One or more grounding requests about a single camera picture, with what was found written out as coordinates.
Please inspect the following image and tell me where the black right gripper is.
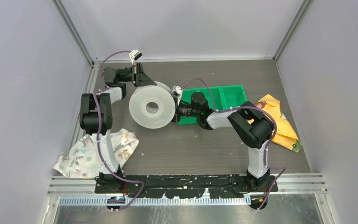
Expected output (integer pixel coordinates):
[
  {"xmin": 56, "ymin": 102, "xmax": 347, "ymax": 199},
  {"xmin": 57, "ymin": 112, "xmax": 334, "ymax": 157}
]
[{"xmin": 159, "ymin": 97, "xmax": 200, "ymax": 124}]

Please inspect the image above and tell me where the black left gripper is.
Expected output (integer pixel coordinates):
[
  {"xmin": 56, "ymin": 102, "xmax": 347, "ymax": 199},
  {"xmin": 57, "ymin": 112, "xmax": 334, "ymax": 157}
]
[{"xmin": 118, "ymin": 63, "xmax": 158, "ymax": 88}]

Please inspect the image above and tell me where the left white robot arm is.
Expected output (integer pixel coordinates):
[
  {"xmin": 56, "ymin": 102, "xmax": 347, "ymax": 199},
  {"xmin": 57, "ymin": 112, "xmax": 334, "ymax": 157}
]
[{"xmin": 79, "ymin": 63, "xmax": 156, "ymax": 174}]

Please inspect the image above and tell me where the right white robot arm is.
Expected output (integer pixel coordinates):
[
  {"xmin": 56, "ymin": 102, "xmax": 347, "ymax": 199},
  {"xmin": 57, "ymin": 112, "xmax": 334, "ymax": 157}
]
[{"xmin": 173, "ymin": 92, "xmax": 277, "ymax": 192}]

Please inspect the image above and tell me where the white patterned cloth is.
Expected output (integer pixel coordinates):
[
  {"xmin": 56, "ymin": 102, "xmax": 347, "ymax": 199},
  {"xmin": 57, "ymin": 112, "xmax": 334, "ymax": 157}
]
[{"xmin": 53, "ymin": 128, "xmax": 139, "ymax": 179}]

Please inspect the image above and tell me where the yellow patterned cloth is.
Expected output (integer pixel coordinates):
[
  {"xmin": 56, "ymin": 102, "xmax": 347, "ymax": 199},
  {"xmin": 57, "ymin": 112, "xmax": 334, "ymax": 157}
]
[{"xmin": 254, "ymin": 94, "xmax": 301, "ymax": 153}]

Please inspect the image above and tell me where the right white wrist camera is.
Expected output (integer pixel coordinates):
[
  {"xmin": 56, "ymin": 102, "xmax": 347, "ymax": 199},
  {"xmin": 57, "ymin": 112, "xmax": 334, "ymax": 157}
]
[{"xmin": 172, "ymin": 85, "xmax": 183, "ymax": 98}]

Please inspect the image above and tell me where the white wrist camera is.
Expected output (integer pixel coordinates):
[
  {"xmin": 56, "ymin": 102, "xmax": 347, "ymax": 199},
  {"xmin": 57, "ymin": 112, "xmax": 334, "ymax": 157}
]
[
  {"xmin": 172, "ymin": 85, "xmax": 183, "ymax": 98},
  {"xmin": 129, "ymin": 49, "xmax": 142, "ymax": 64}
]

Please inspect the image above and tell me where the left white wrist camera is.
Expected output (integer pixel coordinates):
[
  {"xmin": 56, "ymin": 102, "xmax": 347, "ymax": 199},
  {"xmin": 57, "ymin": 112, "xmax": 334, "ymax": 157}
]
[{"xmin": 129, "ymin": 49, "xmax": 142, "ymax": 64}]

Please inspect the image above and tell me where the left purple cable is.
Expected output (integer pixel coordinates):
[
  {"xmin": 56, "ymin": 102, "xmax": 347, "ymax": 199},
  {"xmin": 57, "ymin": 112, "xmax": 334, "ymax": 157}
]
[{"xmin": 92, "ymin": 50, "xmax": 145, "ymax": 212}]

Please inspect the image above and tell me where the purple cable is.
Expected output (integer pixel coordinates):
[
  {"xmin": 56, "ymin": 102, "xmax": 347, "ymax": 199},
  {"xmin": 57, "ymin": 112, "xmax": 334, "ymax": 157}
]
[
  {"xmin": 92, "ymin": 50, "xmax": 145, "ymax": 212},
  {"xmin": 180, "ymin": 77, "xmax": 287, "ymax": 211}
]

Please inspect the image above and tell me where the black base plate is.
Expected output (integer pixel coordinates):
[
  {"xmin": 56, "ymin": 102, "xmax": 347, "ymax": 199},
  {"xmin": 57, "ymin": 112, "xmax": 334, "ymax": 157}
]
[{"xmin": 95, "ymin": 174, "xmax": 278, "ymax": 199}]

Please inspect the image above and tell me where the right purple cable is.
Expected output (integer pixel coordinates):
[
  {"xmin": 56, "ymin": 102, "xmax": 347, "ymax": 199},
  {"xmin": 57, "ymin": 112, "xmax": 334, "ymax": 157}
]
[{"xmin": 180, "ymin": 77, "xmax": 287, "ymax": 211}]

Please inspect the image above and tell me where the white slotted cable duct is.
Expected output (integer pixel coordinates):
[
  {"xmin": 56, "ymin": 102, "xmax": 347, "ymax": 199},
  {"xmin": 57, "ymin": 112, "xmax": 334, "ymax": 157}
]
[{"xmin": 58, "ymin": 196, "xmax": 251, "ymax": 206}]

